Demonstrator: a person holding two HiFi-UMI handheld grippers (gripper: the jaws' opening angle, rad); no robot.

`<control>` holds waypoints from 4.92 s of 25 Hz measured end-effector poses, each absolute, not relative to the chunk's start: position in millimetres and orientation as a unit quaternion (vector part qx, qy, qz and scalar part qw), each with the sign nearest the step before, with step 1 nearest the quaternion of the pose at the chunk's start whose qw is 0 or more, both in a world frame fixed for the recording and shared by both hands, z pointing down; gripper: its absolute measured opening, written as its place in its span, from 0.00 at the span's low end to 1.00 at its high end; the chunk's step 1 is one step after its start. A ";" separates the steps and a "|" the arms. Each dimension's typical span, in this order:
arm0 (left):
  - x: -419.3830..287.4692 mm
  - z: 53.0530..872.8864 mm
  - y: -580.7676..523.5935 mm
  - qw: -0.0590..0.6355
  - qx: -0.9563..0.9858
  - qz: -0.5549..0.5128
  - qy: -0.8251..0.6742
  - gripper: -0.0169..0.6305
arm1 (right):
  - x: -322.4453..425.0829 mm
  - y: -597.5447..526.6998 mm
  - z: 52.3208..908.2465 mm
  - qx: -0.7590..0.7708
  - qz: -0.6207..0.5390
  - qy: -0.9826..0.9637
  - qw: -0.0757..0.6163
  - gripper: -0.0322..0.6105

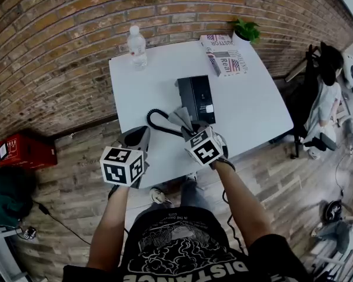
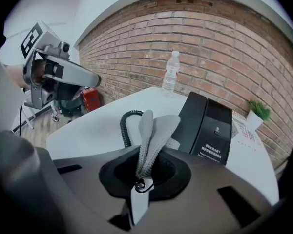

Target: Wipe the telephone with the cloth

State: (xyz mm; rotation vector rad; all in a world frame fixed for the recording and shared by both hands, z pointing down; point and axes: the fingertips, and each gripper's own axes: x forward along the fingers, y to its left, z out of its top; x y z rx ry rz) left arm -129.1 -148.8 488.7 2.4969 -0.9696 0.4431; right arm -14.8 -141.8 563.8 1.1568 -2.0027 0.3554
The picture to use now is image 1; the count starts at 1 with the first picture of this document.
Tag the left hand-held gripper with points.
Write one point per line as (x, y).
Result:
(114, 169)

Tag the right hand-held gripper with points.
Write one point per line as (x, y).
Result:
(207, 148)

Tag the grey knit cloth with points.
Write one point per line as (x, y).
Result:
(179, 117)

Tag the person's left forearm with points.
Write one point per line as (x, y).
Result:
(109, 231)

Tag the person's right forearm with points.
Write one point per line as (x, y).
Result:
(241, 210)

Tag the black box with white label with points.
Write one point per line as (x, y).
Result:
(203, 95)

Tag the person's left shoe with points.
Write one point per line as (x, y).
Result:
(159, 194)

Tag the person's grey jeans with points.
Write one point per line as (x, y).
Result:
(194, 195)

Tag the large newspaper print box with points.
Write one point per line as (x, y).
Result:
(228, 63)

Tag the clear plastic water bottle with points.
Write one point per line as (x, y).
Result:
(136, 51)

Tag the small newspaper print box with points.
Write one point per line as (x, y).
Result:
(220, 42)

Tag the red box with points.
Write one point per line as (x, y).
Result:
(29, 151)

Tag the green plant in white pot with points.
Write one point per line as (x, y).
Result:
(247, 31)

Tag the black office chair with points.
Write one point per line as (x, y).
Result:
(306, 107)

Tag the person's black printed shirt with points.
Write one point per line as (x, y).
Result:
(179, 245)

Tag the pale wooden board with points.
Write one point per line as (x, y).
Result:
(297, 69)

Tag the light grey garment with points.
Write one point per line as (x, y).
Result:
(326, 104)

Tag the dark green bag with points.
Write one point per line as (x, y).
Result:
(6, 195)

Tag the small floor device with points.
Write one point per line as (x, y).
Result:
(30, 233)

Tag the black bag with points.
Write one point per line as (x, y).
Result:
(331, 63)

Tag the black round device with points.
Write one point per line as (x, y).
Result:
(331, 213)

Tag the white table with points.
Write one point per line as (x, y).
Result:
(0, 235)

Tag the grey bag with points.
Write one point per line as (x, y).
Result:
(335, 236)

